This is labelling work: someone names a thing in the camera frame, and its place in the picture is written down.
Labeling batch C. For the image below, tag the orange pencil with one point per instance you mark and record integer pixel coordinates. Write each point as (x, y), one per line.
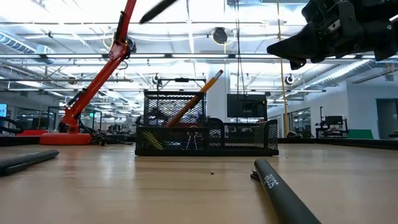
(199, 95)

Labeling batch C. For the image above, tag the black mesh desk organizer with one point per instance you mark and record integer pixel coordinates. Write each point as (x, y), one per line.
(202, 152)

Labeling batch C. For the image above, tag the black background workstation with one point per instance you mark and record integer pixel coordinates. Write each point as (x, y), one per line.
(332, 123)

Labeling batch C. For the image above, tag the red desk lamp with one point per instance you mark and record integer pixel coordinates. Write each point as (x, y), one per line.
(93, 84)

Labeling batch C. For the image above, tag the black aluminium table frame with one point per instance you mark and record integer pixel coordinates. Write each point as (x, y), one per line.
(326, 143)

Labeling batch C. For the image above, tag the green board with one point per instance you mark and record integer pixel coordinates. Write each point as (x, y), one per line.
(360, 134)

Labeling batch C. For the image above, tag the black wall monitor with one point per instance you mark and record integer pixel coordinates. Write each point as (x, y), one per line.
(247, 105)

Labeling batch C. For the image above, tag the black metal background stand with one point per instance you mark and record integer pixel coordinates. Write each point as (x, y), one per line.
(182, 80)

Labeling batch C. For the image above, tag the blue lit screen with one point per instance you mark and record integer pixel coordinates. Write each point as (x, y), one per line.
(3, 110)

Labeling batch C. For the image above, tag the black pen with white print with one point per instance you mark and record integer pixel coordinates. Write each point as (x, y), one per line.
(286, 199)

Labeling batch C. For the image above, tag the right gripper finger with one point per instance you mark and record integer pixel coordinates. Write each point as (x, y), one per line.
(295, 46)

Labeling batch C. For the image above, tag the yellow sticky note pad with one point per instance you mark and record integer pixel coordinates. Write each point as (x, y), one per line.
(153, 140)

